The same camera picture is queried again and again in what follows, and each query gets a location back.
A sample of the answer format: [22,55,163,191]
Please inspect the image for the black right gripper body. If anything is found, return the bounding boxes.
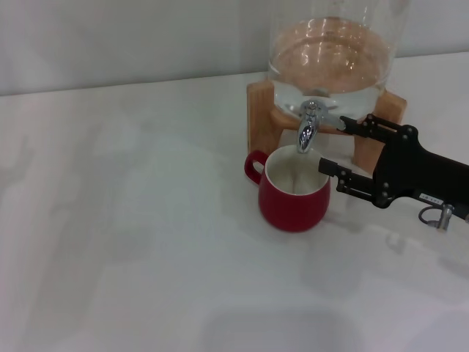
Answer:
[373,124,469,221]

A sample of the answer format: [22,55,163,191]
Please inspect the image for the chrome faucet with lever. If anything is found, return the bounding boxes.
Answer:
[295,98,345,154]

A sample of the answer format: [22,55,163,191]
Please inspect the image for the red ceramic cup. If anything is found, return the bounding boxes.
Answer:
[244,144,331,232]

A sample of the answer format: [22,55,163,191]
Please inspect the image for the glass water dispenser jar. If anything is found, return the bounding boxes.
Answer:
[267,0,407,122]

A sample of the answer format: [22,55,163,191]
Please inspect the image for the wooden dispenser stand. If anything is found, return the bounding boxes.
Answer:
[247,81,408,164]

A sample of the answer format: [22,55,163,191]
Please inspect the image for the grey cable with metal plug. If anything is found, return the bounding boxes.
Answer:
[419,203,455,229]

